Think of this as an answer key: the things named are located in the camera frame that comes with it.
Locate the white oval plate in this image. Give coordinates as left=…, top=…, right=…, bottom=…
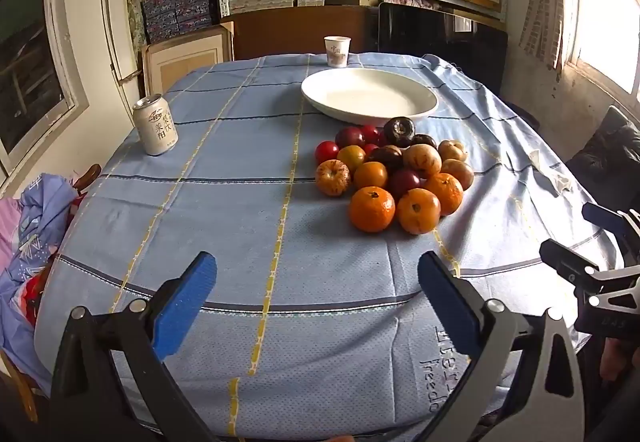
left=300, top=67, right=440, bottom=120

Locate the blue checked tablecloth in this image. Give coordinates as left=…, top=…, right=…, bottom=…
left=32, top=52, right=626, bottom=438

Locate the white beverage can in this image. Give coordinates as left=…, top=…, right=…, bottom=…
left=132, top=93, right=179, bottom=156

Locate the white paper cup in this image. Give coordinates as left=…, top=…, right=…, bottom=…
left=323, top=35, right=352, bottom=68

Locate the crumpled white tissue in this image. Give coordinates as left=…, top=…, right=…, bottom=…
left=525, top=149, right=573, bottom=195

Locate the pink folded cloth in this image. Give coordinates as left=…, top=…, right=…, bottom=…
left=382, top=0, right=441, bottom=10

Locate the white framed window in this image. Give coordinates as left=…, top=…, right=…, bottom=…
left=0, top=0, right=91, bottom=195

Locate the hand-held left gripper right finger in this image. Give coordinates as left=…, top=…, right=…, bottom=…
left=417, top=251, right=586, bottom=442

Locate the person's right hand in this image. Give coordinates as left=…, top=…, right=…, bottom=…
left=597, top=337, right=640, bottom=385

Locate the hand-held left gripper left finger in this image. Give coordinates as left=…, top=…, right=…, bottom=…
left=50, top=251, right=218, bottom=442

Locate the black glossy panel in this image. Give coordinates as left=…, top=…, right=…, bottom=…
left=377, top=1, right=508, bottom=96

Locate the orange tangerine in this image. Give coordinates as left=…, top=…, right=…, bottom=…
left=425, top=172, right=465, bottom=216
left=353, top=161, right=389, bottom=189
left=348, top=186, right=396, bottom=233

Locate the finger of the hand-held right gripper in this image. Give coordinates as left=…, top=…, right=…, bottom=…
left=581, top=202, right=640, bottom=253
left=539, top=239, right=640, bottom=295

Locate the beige picture frame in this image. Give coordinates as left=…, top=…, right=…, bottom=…
left=141, top=21, right=235, bottom=96

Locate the dark red plum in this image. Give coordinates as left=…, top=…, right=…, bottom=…
left=389, top=168, right=422, bottom=199
left=335, top=126, right=366, bottom=149

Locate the striped yellow red apple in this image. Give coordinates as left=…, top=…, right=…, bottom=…
left=315, top=159, right=352, bottom=197

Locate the brown wooden board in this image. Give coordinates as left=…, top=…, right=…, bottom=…
left=231, top=5, right=381, bottom=60

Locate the yellow orange tomato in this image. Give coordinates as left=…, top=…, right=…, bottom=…
left=337, top=145, right=367, bottom=173

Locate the white curved moulding strip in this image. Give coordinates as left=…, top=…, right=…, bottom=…
left=99, top=0, right=143, bottom=98

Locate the bright window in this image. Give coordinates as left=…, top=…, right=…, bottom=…
left=557, top=0, right=640, bottom=106

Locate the marbled green board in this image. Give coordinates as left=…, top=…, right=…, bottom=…
left=124, top=0, right=148, bottom=46

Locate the stack of blue patterned boxes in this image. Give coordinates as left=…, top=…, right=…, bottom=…
left=141, top=0, right=217, bottom=43

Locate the tan brown round fruit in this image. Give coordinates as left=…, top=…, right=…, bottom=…
left=438, top=139, right=468, bottom=162
left=441, top=159, right=474, bottom=190
left=403, top=143, right=443, bottom=179

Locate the grey patterned flat box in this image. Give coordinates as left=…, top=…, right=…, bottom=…
left=229, top=0, right=296, bottom=14

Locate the dark jacket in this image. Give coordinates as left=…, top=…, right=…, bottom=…
left=565, top=105, right=640, bottom=218

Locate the wooden chair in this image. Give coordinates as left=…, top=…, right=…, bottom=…
left=70, top=163, right=102, bottom=190

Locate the blue pink bedding cloth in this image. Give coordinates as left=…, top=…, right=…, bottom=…
left=0, top=172, right=81, bottom=373

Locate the orange persimmon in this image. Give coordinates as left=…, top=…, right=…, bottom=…
left=397, top=188, right=442, bottom=235

